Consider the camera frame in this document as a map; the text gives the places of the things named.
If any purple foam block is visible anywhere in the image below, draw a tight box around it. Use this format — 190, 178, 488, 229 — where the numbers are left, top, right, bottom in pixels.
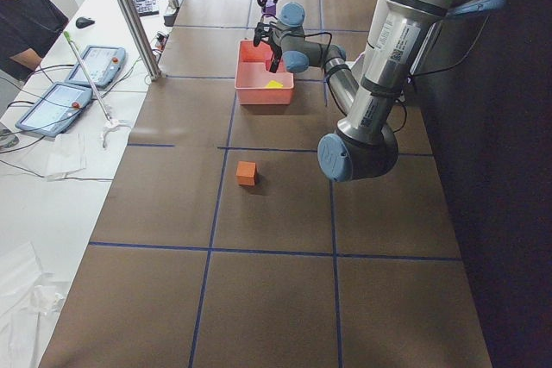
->
263, 0, 277, 16

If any yellow-green foam block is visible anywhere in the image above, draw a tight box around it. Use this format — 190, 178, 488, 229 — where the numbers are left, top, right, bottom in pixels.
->
265, 80, 284, 89

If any orange foam block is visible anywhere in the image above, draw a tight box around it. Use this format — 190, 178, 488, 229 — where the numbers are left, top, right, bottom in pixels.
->
235, 161, 258, 186

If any pink plastic bin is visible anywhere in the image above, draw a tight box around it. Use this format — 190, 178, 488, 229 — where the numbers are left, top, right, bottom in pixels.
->
235, 40, 294, 105

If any far teach pendant tablet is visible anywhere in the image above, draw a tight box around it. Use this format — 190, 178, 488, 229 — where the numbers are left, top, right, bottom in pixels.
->
81, 45, 126, 90

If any teach pendant tablet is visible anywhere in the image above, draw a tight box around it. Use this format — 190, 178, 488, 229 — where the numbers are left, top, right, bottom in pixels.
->
16, 82, 92, 138
81, 45, 126, 90

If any white reacher grabber stick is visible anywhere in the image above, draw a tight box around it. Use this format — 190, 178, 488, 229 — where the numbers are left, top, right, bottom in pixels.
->
63, 30, 132, 149

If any black computer mouse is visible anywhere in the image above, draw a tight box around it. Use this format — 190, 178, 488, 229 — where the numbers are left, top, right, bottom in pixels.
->
75, 16, 95, 29

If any white paper sheet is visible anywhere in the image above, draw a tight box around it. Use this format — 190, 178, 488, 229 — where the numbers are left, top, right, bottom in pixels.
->
45, 133, 87, 180

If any person in black shirt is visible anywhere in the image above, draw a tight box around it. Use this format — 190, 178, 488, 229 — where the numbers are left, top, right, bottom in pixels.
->
0, 0, 71, 84

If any near teach pendant tablet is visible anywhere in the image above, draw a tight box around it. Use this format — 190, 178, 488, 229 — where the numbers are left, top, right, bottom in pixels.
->
16, 82, 92, 138

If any crumpled white cloth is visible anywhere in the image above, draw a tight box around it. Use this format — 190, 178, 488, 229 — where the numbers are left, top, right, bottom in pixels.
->
1, 242, 71, 367

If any black camera cable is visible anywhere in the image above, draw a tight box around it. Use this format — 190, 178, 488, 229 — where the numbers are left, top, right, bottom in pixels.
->
258, 14, 336, 72

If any aluminium frame post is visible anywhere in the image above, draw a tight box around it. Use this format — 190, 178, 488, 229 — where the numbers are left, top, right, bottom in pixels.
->
117, 0, 161, 81

